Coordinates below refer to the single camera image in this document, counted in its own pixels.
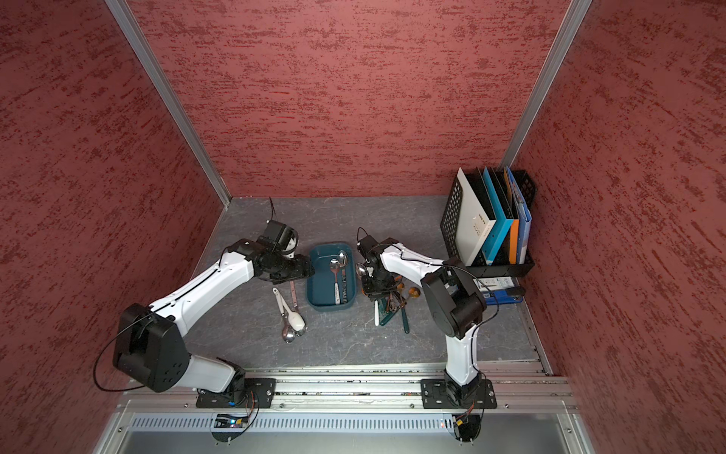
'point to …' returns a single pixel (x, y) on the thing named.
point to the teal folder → (496, 235)
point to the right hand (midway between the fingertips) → (375, 301)
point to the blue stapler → (515, 294)
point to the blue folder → (525, 219)
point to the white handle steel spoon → (335, 265)
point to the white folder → (474, 224)
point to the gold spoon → (414, 292)
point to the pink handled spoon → (295, 306)
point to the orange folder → (514, 223)
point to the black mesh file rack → (447, 225)
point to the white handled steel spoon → (286, 334)
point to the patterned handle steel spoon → (342, 258)
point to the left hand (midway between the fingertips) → (302, 279)
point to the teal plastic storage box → (320, 293)
